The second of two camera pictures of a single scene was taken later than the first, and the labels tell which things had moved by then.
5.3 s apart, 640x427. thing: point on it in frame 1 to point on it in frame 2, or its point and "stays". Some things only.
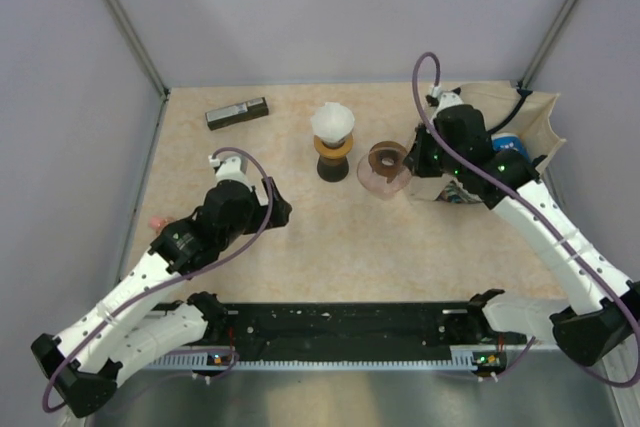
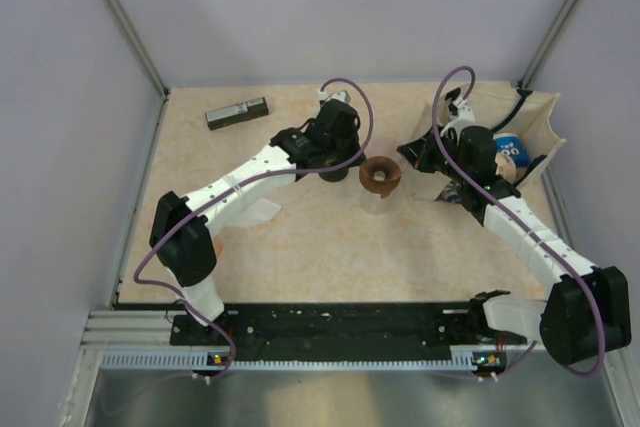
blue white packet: x=509 y=141 stays
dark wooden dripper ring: x=383 y=150 to x=374 y=164
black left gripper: x=280 y=212 to x=350 y=165
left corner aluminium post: x=123 y=17 stays
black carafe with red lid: x=332 y=170 stays
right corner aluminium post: x=560 y=16 stays
